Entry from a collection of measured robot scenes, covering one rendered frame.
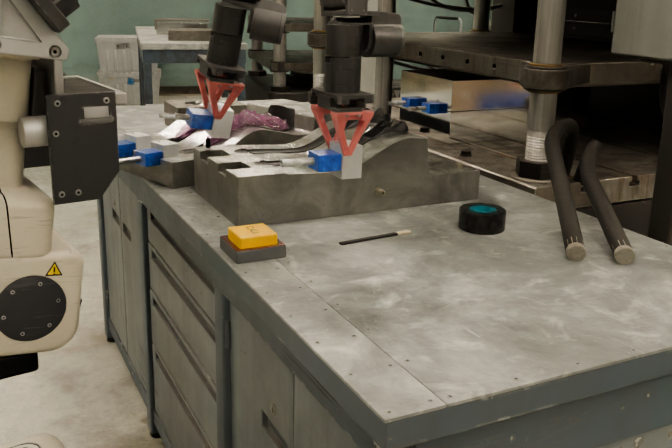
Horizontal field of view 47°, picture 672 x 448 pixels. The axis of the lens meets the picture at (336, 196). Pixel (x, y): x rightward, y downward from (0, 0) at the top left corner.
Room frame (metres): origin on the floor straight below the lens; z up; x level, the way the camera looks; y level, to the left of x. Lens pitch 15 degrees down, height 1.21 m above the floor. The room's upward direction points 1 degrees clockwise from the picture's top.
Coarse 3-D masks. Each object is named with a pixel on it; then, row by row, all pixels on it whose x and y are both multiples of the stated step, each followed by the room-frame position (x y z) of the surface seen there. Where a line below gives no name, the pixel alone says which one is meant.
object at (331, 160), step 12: (336, 144) 1.22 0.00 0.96; (348, 144) 1.22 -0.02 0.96; (312, 156) 1.21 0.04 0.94; (324, 156) 1.19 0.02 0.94; (336, 156) 1.20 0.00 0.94; (348, 156) 1.21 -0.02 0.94; (360, 156) 1.22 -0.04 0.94; (312, 168) 1.21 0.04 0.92; (324, 168) 1.19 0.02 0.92; (336, 168) 1.20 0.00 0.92; (348, 168) 1.21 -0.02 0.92; (360, 168) 1.22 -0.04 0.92
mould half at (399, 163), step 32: (352, 128) 1.53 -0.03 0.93; (224, 160) 1.37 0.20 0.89; (256, 160) 1.38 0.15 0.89; (384, 160) 1.38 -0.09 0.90; (416, 160) 1.41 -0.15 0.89; (448, 160) 1.55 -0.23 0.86; (224, 192) 1.32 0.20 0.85; (256, 192) 1.27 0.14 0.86; (288, 192) 1.29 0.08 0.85; (320, 192) 1.32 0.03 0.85; (352, 192) 1.35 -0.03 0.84; (416, 192) 1.41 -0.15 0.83; (448, 192) 1.44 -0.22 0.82
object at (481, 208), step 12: (468, 204) 1.31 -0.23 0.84; (480, 204) 1.32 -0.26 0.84; (492, 204) 1.32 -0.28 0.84; (468, 216) 1.26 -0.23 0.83; (480, 216) 1.25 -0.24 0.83; (492, 216) 1.25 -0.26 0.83; (504, 216) 1.27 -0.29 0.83; (468, 228) 1.26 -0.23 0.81; (480, 228) 1.25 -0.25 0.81; (492, 228) 1.25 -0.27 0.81; (504, 228) 1.27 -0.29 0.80
